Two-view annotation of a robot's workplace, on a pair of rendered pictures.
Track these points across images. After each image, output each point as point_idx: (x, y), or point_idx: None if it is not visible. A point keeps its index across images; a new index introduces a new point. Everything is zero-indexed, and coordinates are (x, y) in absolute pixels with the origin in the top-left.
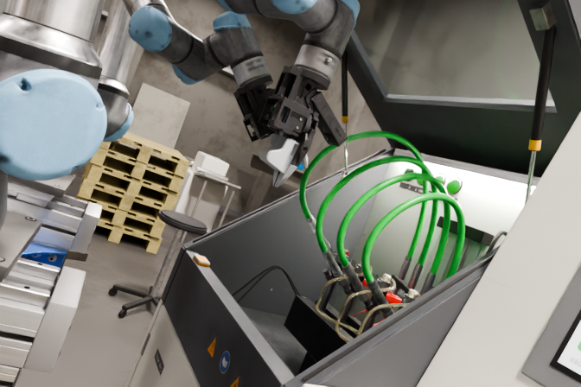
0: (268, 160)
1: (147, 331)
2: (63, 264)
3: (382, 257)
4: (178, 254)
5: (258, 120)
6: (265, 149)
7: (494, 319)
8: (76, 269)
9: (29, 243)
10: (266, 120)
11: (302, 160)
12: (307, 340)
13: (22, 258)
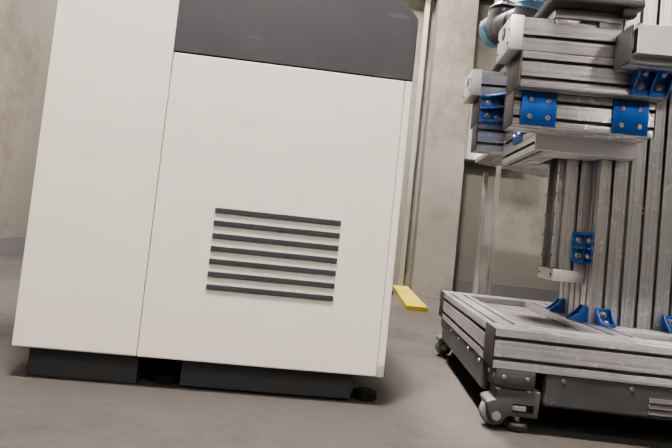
0: None
1: (408, 120)
2: (507, 77)
3: None
4: (417, 29)
5: None
6: None
7: None
8: (476, 69)
9: (496, 64)
10: None
11: None
12: None
13: (497, 72)
